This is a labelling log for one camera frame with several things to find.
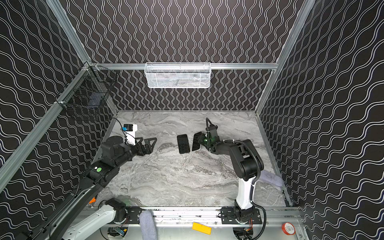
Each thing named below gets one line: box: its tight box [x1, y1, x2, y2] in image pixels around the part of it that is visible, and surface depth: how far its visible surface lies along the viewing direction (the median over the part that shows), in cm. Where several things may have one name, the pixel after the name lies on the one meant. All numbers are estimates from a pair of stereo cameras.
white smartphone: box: [177, 134, 191, 154], surface depth 105 cm
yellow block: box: [192, 222, 212, 235], surface depth 73 cm
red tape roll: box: [281, 222, 296, 235], surface depth 71 cm
